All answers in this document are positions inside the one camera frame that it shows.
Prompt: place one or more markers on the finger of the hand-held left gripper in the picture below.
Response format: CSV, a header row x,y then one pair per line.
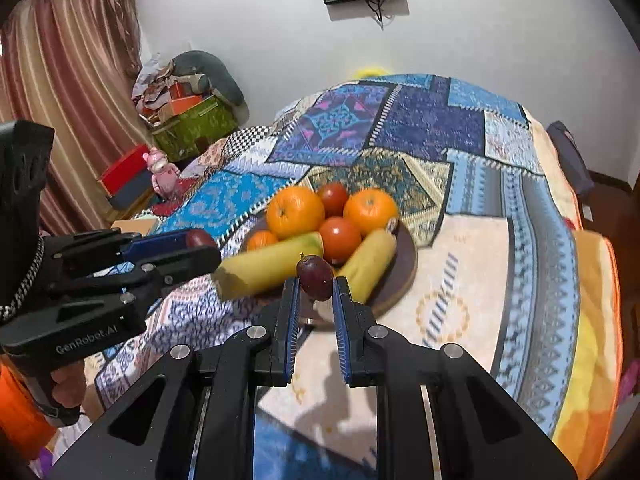
x,y
190,262
160,245

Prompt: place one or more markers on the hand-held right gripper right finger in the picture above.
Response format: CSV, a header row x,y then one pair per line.
x,y
342,325

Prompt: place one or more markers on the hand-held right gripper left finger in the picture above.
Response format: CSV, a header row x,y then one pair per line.
x,y
292,320

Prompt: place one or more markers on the purple grape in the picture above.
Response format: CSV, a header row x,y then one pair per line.
x,y
315,277
202,238

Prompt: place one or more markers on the small tangerine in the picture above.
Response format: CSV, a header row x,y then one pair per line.
x,y
261,240

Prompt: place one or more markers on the dark round plate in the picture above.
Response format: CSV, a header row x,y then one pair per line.
x,y
395,270

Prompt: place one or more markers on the red tomato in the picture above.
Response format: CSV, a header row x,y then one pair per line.
x,y
340,239
333,199

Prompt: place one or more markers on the large orange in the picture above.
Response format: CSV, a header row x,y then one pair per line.
x,y
295,211
370,210

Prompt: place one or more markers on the person's left forearm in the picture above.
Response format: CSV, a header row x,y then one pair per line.
x,y
20,410

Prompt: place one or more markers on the person's left hand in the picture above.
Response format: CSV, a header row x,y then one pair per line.
x,y
75,385

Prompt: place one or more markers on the cardboard box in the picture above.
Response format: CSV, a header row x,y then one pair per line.
x,y
132,225

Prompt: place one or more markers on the dark grey box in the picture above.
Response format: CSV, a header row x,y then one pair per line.
x,y
130,197

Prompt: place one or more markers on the pink toy rabbit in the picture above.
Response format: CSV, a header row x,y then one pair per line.
x,y
162,172

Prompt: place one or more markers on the red box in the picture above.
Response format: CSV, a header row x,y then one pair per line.
x,y
122,167

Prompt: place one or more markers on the green patterned box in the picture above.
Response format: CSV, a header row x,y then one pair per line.
x,y
200,127

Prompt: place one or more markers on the pile of clutter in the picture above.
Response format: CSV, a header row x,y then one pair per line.
x,y
160,85

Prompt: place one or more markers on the grey pillow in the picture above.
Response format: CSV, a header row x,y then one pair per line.
x,y
215,72

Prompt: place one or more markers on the patchwork printed blanket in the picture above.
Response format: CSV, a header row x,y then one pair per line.
x,y
475,185

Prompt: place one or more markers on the striped brown curtain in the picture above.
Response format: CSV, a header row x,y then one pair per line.
x,y
65,70

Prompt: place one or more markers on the orange yellow blanket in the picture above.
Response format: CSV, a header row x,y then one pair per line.
x,y
595,310

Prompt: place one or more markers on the yellow plastic object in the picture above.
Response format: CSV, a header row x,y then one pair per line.
x,y
372,71

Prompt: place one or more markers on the dark grey bag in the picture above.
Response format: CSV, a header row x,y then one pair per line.
x,y
570,155

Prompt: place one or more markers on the purple cloth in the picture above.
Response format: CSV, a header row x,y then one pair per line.
x,y
631,380

